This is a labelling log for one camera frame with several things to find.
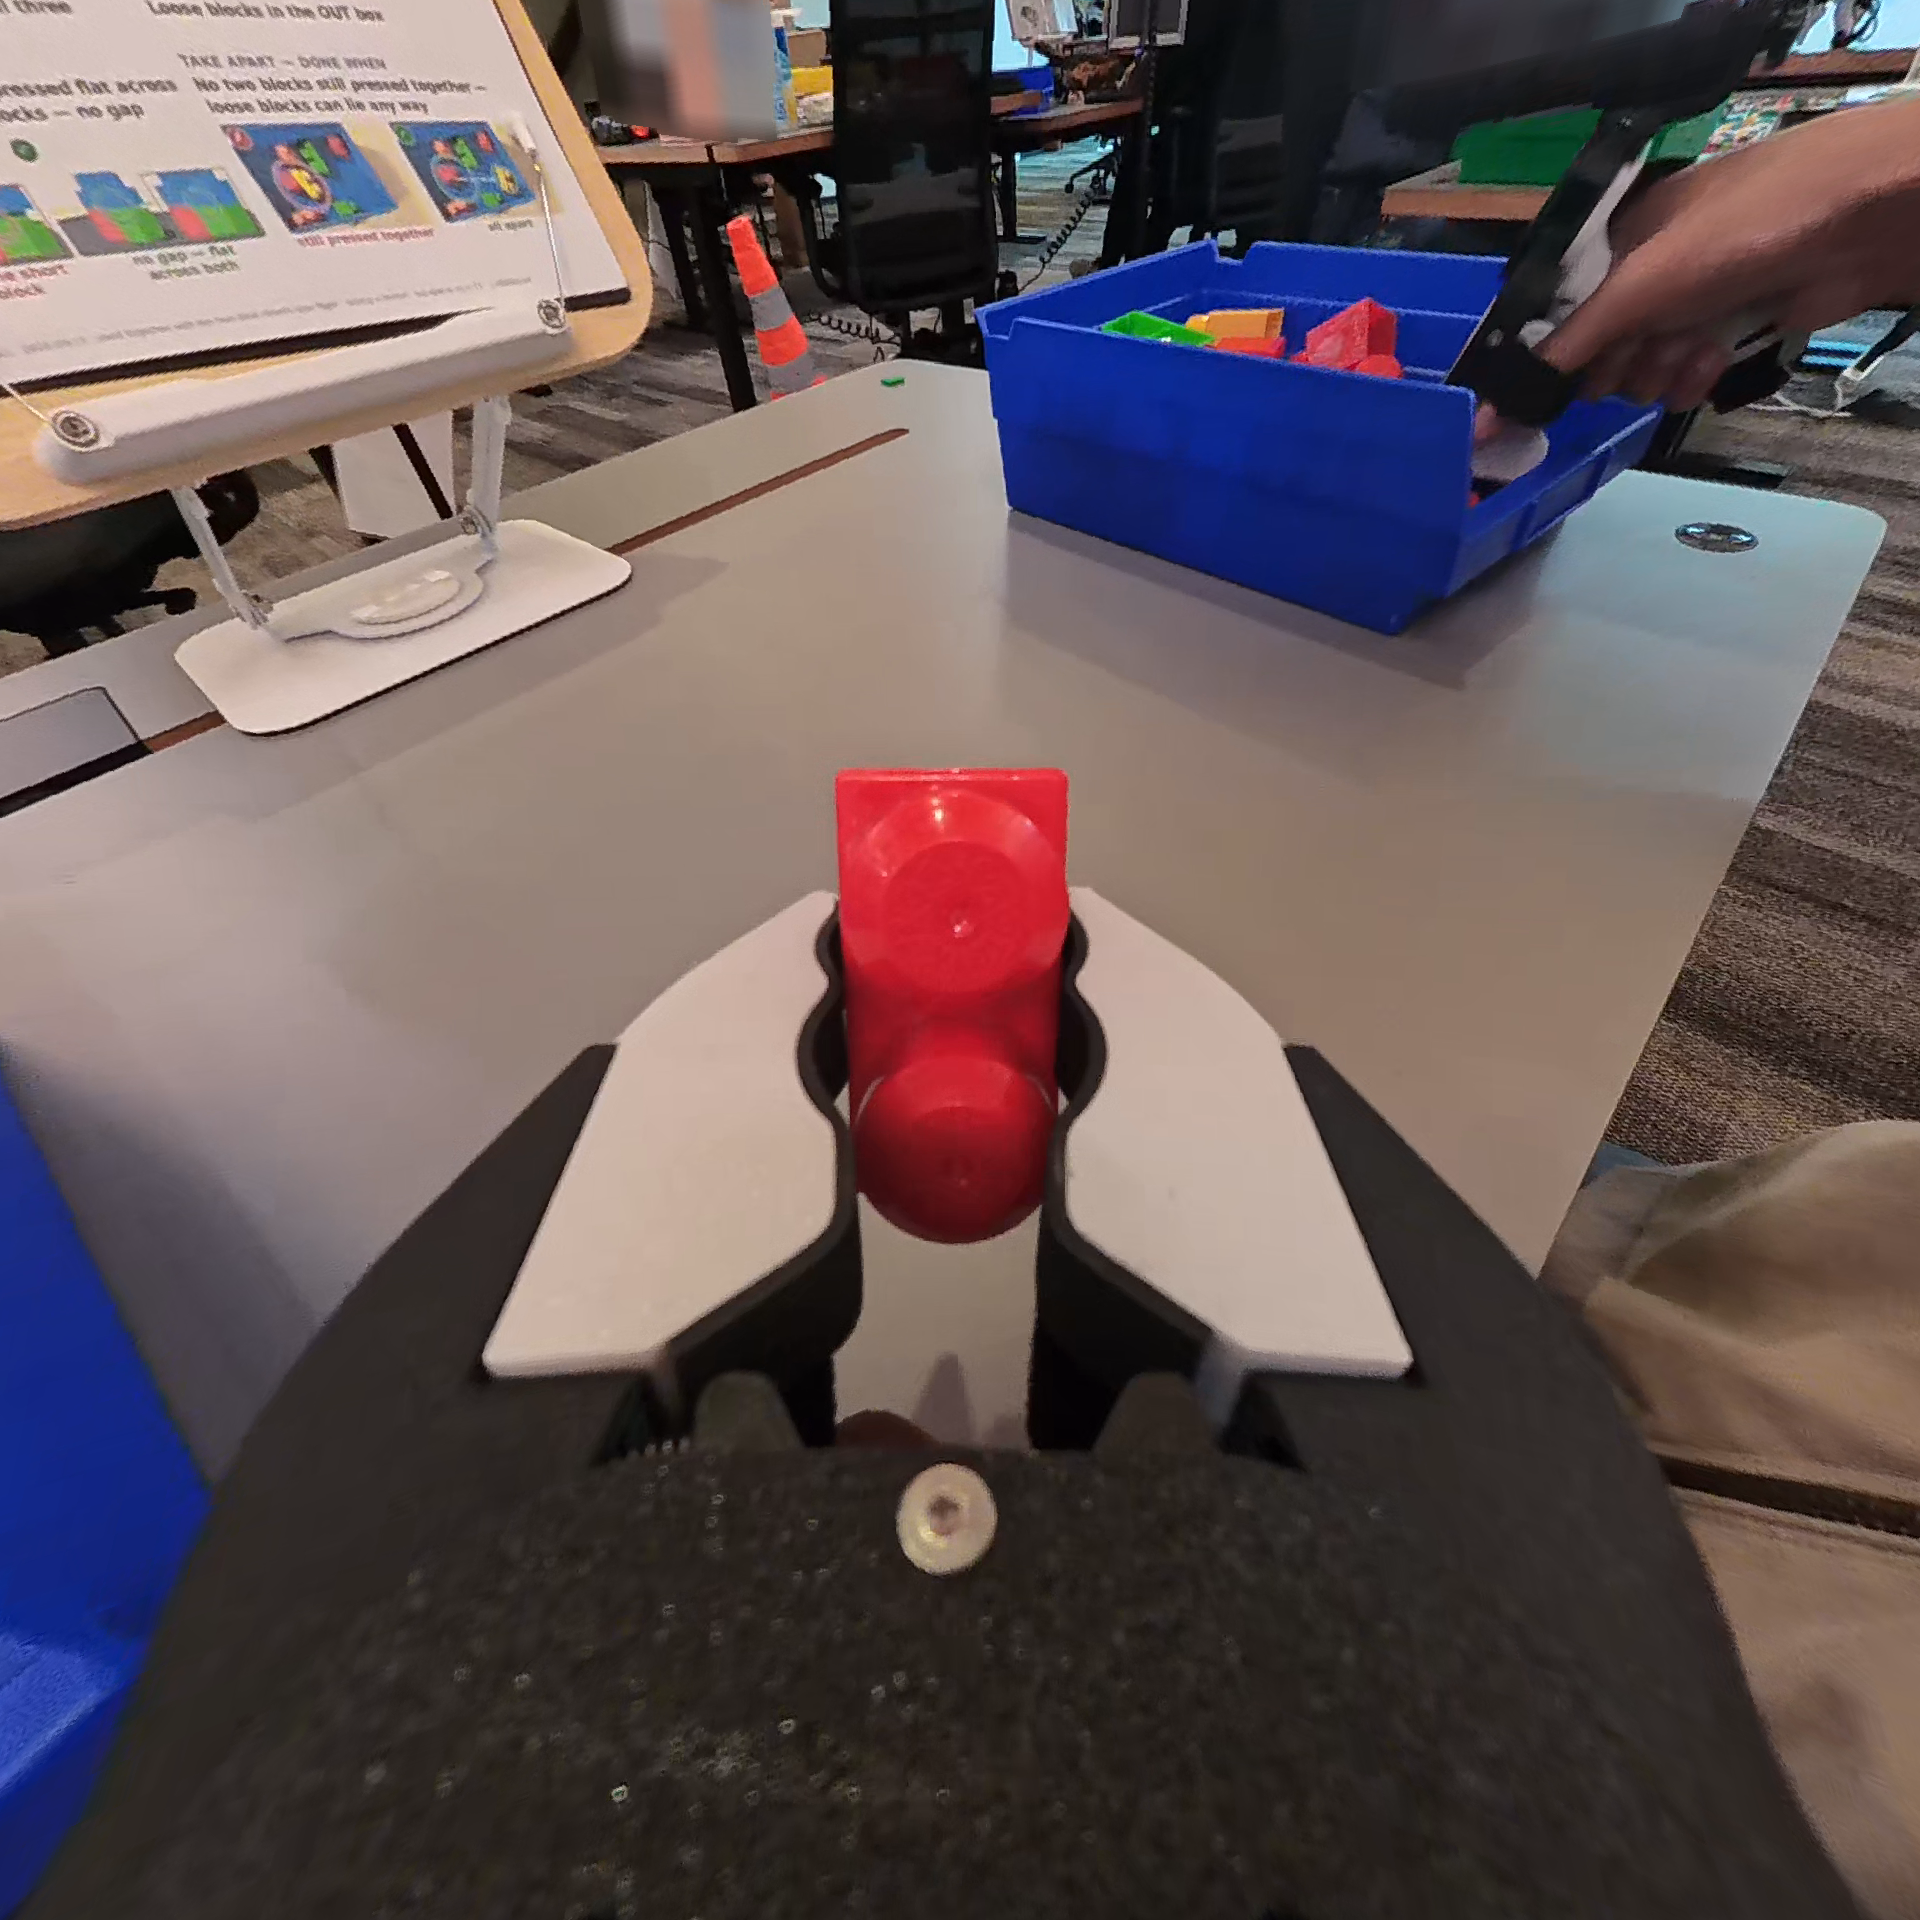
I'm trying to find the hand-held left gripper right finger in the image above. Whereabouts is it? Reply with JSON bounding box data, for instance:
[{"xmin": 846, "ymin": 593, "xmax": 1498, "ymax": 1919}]
[{"xmin": 1036, "ymin": 890, "xmax": 1415, "ymax": 1384}]

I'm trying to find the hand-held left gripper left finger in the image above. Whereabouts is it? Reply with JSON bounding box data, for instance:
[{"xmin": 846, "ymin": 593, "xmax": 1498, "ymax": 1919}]
[{"xmin": 481, "ymin": 892, "xmax": 867, "ymax": 1384}]

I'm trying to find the red two-stud toy block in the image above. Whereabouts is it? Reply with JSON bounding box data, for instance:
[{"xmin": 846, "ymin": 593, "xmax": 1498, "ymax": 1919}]
[{"xmin": 833, "ymin": 765, "xmax": 1077, "ymax": 1249}]

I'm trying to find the pile of colourful toy blocks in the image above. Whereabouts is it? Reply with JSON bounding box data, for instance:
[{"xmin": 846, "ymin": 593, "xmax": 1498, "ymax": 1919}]
[{"xmin": 1100, "ymin": 297, "xmax": 1412, "ymax": 379}]

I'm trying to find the blue plastic bin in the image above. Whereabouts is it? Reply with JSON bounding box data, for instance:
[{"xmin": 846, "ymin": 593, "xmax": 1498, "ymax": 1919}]
[
  {"xmin": 0, "ymin": 1066, "xmax": 212, "ymax": 1907},
  {"xmin": 979, "ymin": 240, "xmax": 1667, "ymax": 637}
]

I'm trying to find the person's right hand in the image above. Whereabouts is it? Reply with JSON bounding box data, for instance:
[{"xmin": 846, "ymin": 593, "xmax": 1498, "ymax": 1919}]
[{"xmin": 1473, "ymin": 91, "xmax": 1920, "ymax": 453}]

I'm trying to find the green plastic crate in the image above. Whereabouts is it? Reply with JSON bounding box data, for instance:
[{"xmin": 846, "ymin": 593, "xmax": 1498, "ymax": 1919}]
[{"xmin": 1457, "ymin": 105, "xmax": 1772, "ymax": 187}]

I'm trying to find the black office chair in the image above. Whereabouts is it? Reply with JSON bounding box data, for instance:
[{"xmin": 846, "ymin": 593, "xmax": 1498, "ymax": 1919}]
[{"xmin": 826, "ymin": 0, "xmax": 1007, "ymax": 332}]

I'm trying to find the black flat panel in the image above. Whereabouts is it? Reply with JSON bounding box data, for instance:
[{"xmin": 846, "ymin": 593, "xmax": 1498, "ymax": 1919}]
[{"xmin": 0, "ymin": 685, "xmax": 153, "ymax": 812}]

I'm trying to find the orange traffic cone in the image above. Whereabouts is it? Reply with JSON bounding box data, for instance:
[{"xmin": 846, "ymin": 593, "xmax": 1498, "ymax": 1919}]
[{"xmin": 724, "ymin": 211, "xmax": 819, "ymax": 401}]

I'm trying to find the wooden display board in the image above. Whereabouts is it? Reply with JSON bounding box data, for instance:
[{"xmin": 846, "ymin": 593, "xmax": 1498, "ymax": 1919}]
[{"xmin": 0, "ymin": 0, "xmax": 655, "ymax": 538}]

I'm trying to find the printed instruction sheet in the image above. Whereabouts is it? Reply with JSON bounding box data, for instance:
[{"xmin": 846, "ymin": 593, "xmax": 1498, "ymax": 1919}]
[{"xmin": 0, "ymin": 0, "xmax": 634, "ymax": 394}]

